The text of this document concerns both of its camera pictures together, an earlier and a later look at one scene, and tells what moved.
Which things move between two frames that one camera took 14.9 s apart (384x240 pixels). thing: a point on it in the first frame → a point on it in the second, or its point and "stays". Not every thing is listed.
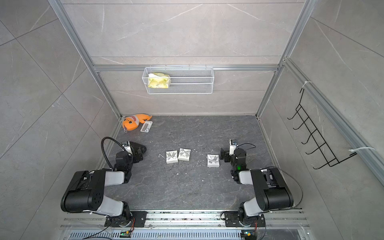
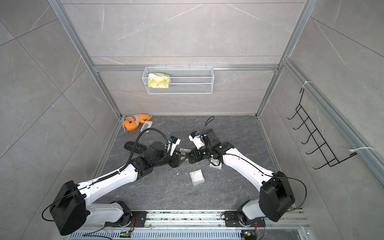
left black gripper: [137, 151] → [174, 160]
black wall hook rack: [328, 157] stays
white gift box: [184, 154] stays
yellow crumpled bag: [158, 80] stays
